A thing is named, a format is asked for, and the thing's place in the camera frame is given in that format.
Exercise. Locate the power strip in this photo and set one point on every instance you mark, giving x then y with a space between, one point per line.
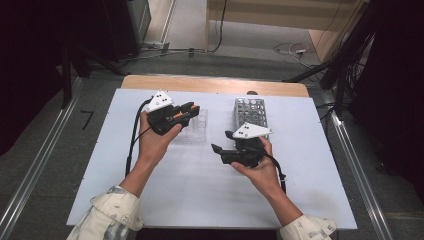
155 45

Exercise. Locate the aluminium floor rail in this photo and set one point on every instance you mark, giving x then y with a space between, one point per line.
360 186
36 166

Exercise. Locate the metal tube rack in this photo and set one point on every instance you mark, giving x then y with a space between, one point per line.
250 111

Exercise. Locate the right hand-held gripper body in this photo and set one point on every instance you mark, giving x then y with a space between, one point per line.
250 130

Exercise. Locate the dark curtain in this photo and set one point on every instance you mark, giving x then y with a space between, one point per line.
396 83
30 50

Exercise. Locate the black metal stand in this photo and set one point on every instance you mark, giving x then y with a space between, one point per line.
66 80

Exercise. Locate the dark cabinet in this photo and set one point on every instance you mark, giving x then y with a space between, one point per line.
123 30

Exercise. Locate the person's left hand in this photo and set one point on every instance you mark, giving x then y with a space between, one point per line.
151 146

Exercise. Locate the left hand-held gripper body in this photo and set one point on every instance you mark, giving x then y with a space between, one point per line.
160 100

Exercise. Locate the person's right hand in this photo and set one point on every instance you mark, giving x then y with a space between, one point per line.
263 176

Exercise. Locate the clear plastic tube rack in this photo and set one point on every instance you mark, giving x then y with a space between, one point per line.
198 128

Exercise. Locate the light wooden shelf unit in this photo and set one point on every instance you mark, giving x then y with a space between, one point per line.
273 13

